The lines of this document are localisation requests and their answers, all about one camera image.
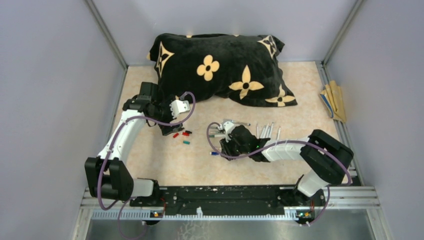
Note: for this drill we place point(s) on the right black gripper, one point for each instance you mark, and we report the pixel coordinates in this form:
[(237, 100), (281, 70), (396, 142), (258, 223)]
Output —
[(226, 147)]

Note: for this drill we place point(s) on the dark green pen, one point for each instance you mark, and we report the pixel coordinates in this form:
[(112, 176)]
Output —
[(219, 135)]

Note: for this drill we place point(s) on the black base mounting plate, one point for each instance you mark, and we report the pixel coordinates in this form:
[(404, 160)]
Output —
[(232, 200)]

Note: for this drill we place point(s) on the white marker red cap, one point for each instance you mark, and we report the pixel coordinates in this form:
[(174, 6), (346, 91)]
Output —
[(278, 133)]

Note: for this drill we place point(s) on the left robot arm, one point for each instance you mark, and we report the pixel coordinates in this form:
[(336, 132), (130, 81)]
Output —
[(107, 175)]

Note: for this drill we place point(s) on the folded tan cloth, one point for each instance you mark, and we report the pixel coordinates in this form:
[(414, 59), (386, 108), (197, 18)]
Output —
[(332, 98)]

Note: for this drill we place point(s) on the black floral pillow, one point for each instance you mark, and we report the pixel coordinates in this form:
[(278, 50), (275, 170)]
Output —
[(244, 69)]

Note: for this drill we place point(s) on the aluminium front rail frame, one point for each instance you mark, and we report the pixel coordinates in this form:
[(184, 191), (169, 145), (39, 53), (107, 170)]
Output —
[(349, 213)]

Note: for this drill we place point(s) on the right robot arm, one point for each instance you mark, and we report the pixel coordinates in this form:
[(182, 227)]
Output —
[(328, 158)]

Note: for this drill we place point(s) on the white cable duct strip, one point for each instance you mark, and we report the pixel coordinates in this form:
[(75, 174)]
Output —
[(151, 215)]

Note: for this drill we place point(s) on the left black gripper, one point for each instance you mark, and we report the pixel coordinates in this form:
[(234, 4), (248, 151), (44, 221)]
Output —
[(168, 128)]

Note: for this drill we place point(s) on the white marker yellow cap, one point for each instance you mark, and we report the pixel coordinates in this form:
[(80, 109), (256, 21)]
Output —
[(266, 130)]

